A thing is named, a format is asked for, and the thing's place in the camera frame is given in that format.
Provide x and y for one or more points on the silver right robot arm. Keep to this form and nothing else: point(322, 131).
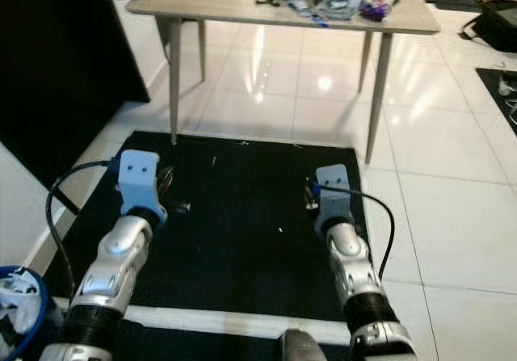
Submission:
point(359, 276)

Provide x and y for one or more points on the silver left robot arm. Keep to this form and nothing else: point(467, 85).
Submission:
point(113, 272)

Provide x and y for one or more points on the blue rubbish bin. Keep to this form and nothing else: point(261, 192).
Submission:
point(42, 312)

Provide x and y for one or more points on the white crumpled trash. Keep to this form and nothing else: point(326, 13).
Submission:
point(16, 300)

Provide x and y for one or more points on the large black floor mat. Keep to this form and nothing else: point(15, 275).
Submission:
point(242, 240)

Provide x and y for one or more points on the dark grey robot leg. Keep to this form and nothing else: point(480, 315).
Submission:
point(303, 346)

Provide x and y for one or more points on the black cabinet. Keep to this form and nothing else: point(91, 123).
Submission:
point(56, 70)

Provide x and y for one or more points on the black floor mat strip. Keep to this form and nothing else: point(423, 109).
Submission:
point(210, 347)

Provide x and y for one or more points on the grey wooden table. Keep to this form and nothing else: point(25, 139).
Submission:
point(210, 6)

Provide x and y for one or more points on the blue grey cloth item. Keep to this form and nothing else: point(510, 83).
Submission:
point(339, 7)

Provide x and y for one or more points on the small black floor mat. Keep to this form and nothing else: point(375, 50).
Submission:
point(491, 82)

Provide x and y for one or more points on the black bag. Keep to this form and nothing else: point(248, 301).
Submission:
point(497, 26)

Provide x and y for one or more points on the light grey right wrist camera mount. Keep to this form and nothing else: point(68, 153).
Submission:
point(333, 199)

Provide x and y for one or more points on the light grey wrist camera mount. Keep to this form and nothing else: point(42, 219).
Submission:
point(139, 179)
point(333, 199)

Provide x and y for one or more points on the light grey left wrist camera mount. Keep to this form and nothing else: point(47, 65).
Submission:
point(139, 179)

